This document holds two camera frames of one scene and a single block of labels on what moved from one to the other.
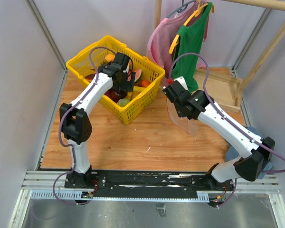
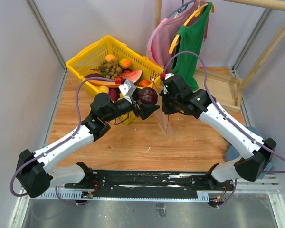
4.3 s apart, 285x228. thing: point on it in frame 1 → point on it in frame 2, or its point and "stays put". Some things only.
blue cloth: x=231 y=153 stays put
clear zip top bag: x=190 y=127 → x=165 y=122
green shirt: x=191 y=39 stays put
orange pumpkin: x=144 y=83 stays put
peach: x=109 y=57 stays put
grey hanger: x=184 y=7 stays put
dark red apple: x=116 y=95 → x=147 y=95
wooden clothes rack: x=219 y=82 stays put
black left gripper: x=127 y=86 → x=145 y=110
